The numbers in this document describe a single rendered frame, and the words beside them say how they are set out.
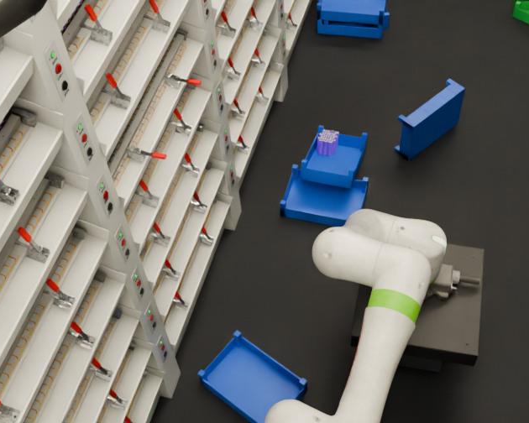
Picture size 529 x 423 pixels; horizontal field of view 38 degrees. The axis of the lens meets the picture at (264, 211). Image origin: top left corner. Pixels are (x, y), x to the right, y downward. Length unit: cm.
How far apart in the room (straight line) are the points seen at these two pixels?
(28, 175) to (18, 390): 46
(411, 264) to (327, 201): 125
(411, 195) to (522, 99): 71
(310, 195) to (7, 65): 181
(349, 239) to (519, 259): 122
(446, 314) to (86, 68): 129
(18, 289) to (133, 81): 59
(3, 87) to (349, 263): 87
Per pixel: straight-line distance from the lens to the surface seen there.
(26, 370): 170
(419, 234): 218
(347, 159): 308
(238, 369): 263
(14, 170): 148
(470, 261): 245
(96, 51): 167
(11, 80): 137
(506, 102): 342
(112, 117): 179
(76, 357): 190
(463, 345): 231
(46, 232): 162
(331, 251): 179
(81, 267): 179
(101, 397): 206
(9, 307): 155
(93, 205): 172
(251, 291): 277
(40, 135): 153
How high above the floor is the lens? 238
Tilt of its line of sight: 53 degrees down
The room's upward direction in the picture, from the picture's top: 6 degrees counter-clockwise
